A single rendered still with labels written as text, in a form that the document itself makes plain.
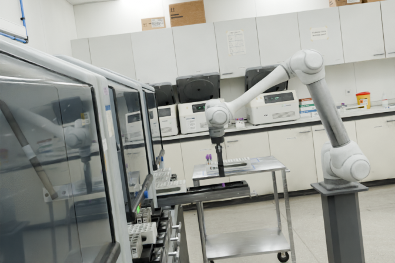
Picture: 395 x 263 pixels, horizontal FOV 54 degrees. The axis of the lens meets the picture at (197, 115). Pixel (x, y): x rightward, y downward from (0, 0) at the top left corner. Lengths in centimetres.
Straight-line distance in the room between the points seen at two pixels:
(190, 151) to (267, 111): 100
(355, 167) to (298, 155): 257
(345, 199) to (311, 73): 79
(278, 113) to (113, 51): 211
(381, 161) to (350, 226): 263
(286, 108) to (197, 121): 104
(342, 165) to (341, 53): 308
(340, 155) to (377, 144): 283
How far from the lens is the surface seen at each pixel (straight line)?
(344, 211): 245
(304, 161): 472
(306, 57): 206
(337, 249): 252
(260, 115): 455
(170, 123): 448
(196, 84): 474
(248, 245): 282
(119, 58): 485
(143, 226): 158
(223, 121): 198
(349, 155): 218
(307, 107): 509
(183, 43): 480
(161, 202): 219
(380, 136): 501
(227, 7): 524
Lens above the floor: 135
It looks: 3 degrees down
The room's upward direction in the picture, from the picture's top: 7 degrees counter-clockwise
